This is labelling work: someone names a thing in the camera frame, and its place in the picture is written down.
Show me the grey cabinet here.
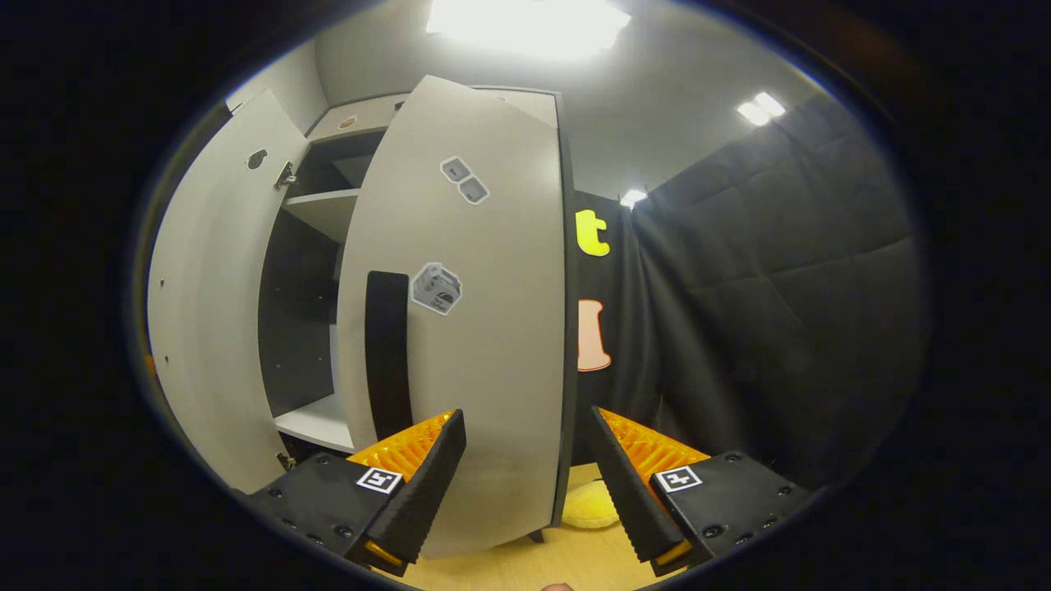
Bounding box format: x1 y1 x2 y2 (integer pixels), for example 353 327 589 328
257 86 411 460

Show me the black right door handle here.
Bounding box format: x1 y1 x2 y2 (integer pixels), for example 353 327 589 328
365 270 414 442

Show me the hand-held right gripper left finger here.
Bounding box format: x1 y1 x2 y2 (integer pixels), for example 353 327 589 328
246 408 467 577

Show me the yellow plush pad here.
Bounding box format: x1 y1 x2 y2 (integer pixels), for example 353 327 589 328
561 479 621 529

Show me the grey cabinet drawer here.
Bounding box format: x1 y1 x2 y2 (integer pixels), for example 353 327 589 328
305 93 410 144

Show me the double ceiling light panel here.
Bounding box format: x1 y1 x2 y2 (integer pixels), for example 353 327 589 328
737 92 787 126

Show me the grey cabinet shelf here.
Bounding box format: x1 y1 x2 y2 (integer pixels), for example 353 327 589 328
282 189 362 245

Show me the large ceiling light panel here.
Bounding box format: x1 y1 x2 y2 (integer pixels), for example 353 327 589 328
427 0 631 60

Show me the grey cabinet door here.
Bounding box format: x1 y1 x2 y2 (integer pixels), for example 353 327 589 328
146 89 311 495
337 74 580 561

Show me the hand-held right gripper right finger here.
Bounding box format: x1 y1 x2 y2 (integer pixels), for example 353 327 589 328
587 405 814 577

